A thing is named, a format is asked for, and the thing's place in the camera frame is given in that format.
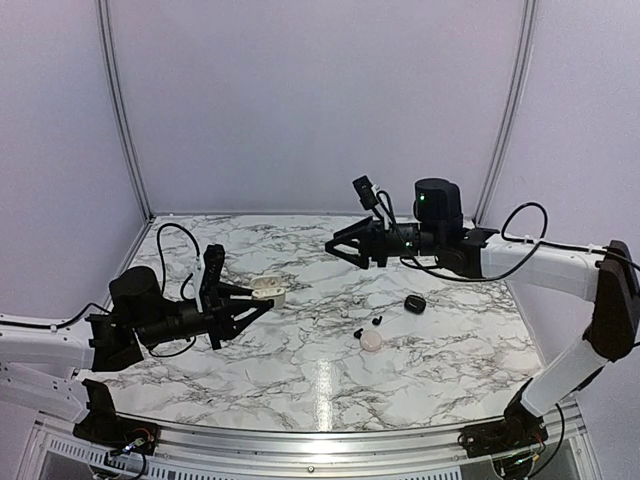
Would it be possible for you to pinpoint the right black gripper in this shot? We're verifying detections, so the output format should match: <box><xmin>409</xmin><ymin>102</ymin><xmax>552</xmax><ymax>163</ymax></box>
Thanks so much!
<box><xmin>326</xmin><ymin>216</ymin><xmax>444</xmax><ymax>270</ymax></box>

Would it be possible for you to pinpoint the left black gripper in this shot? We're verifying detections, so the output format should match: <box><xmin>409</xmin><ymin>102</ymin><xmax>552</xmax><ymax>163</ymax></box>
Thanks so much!
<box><xmin>135</xmin><ymin>283</ymin><xmax>270</xmax><ymax>351</ymax></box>

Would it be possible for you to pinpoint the white earbud charging case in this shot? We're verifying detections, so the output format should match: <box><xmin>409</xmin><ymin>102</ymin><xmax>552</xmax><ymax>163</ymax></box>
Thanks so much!
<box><xmin>249</xmin><ymin>275</ymin><xmax>286</xmax><ymax>308</ymax></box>

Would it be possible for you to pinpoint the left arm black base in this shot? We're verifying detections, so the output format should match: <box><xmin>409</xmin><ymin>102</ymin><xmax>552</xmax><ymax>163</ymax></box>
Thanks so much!
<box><xmin>73</xmin><ymin>379</ymin><xmax>159</xmax><ymax>455</ymax></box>

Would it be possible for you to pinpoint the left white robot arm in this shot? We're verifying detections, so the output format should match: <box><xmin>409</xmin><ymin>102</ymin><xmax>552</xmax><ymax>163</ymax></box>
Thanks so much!
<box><xmin>1</xmin><ymin>266</ymin><xmax>278</xmax><ymax>445</ymax></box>

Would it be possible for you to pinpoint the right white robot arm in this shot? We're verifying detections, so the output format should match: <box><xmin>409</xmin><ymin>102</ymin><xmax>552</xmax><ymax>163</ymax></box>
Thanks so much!
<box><xmin>325</xmin><ymin>176</ymin><xmax>639</xmax><ymax>448</ymax></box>

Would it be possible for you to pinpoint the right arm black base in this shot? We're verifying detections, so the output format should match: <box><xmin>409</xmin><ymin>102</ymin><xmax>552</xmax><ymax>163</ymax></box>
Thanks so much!
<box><xmin>457</xmin><ymin>393</ymin><xmax>548</xmax><ymax>458</ymax></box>

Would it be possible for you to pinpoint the black earbud charging case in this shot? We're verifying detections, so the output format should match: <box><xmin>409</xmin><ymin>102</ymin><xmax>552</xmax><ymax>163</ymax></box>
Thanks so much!
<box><xmin>404</xmin><ymin>294</ymin><xmax>426</xmax><ymax>315</ymax></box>

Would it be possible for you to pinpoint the pink round earbud case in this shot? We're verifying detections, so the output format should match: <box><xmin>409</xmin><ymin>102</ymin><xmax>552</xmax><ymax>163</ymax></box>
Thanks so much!
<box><xmin>359</xmin><ymin>330</ymin><xmax>383</xmax><ymax>352</ymax></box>

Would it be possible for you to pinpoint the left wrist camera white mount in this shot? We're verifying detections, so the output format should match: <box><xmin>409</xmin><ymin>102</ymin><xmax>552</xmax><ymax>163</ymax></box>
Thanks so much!
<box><xmin>193</xmin><ymin>244</ymin><xmax>225</xmax><ymax>316</ymax></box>

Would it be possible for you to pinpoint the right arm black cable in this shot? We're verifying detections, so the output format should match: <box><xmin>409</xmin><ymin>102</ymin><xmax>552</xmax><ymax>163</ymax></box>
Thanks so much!
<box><xmin>372</xmin><ymin>185</ymin><xmax>640</xmax><ymax>346</ymax></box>

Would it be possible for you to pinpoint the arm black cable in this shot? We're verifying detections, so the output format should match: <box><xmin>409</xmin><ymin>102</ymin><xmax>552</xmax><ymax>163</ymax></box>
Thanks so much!
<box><xmin>372</xmin><ymin>185</ymin><xmax>640</xmax><ymax>346</ymax></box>
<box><xmin>44</xmin><ymin>222</ymin><xmax>204</xmax><ymax>357</ymax></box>

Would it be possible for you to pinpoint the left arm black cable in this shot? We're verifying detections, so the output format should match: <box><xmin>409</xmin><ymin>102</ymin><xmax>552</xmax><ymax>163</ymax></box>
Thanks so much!
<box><xmin>44</xmin><ymin>222</ymin><xmax>204</xmax><ymax>357</ymax></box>

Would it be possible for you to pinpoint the aluminium front rail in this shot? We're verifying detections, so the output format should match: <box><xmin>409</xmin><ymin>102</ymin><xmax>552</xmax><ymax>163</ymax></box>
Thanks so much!
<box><xmin>29</xmin><ymin>399</ymin><xmax>586</xmax><ymax>480</ymax></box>

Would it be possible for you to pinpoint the right aluminium corner post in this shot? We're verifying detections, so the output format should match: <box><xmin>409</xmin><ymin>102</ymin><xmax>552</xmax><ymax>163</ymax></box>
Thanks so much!
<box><xmin>472</xmin><ymin>0</ymin><xmax>539</xmax><ymax>224</ymax></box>

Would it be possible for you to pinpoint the aluminium corner post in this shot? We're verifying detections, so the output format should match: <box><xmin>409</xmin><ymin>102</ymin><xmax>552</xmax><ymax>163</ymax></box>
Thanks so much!
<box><xmin>472</xmin><ymin>0</ymin><xmax>539</xmax><ymax>224</ymax></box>
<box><xmin>95</xmin><ymin>0</ymin><xmax>154</xmax><ymax>223</ymax></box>

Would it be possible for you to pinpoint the left aluminium corner post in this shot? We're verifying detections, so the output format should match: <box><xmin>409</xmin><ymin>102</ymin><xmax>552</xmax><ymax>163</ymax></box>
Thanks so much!
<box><xmin>95</xmin><ymin>0</ymin><xmax>154</xmax><ymax>223</ymax></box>

